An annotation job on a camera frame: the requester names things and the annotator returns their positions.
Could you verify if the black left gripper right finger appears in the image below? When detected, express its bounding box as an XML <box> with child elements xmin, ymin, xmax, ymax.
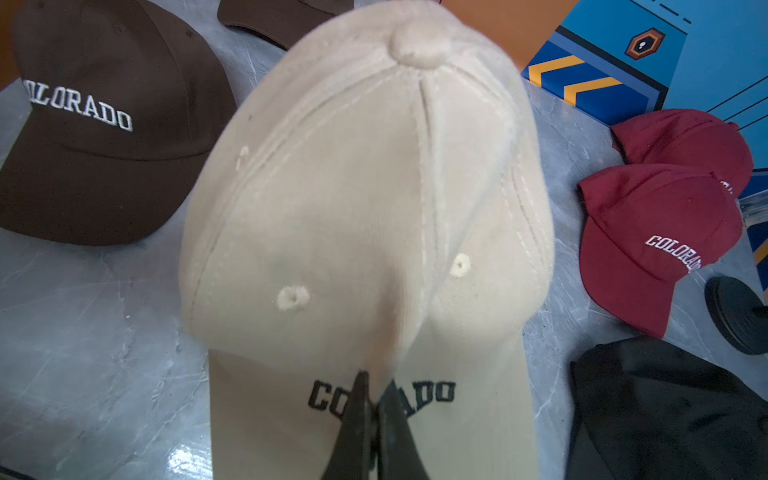
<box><xmin>376</xmin><ymin>381</ymin><xmax>430</xmax><ymax>480</ymax></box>

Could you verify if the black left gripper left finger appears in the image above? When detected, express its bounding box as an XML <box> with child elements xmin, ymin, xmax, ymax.
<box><xmin>321</xmin><ymin>371</ymin><xmax>374</xmax><ymax>480</ymax></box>

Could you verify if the black cap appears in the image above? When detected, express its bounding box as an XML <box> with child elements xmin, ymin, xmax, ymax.
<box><xmin>565</xmin><ymin>337</ymin><xmax>767</xmax><ymax>479</ymax></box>

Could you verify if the beige cap front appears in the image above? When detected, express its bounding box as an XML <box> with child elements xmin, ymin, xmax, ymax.
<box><xmin>179</xmin><ymin>1</ymin><xmax>555</xmax><ymax>479</ymax></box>

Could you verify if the maroon cap front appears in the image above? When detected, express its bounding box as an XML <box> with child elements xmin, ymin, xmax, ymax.
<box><xmin>578</xmin><ymin>164</ymin><xmax>743</xmax><ymax>338</ymax></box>

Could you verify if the maroon cap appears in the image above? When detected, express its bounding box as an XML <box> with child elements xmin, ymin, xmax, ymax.
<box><xmin>610</xmin><ymin>109</ymin><xmax>754</xmax><ymax>196</ymax></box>
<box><xmin>578</xmin><ymin>164</ymin><xmax>743</xmax><ymax>338</ymax></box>

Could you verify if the brown cap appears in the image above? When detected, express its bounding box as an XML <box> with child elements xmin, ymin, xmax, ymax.
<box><xmin>1</xmin><ymin>1</ymin><xmax>236</xmax><ymax>246</ymax></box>
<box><xmin>217</xmin><ymin>0</ymin><xmax>354</xmax><ymax>50</ymax></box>

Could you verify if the black microphone stand base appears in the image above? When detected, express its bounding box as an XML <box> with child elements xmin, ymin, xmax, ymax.
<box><xmin>704</xmin><ymin>276</ymin><xmax>767</xmax><ymax>355</ymax></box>

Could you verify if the maroon cap back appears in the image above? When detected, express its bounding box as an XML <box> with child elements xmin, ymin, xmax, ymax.
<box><xmin>610</xmin><ymin>109</ymin><xmax>754</xmax><ymax>196</ymax></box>

